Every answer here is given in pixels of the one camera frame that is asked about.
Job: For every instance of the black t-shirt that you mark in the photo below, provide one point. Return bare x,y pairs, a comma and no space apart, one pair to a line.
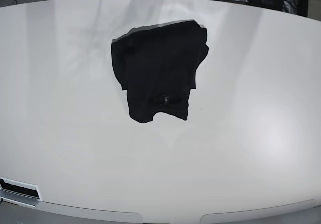
157,68

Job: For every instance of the black power adapter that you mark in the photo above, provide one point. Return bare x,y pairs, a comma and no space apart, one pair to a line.
269,4

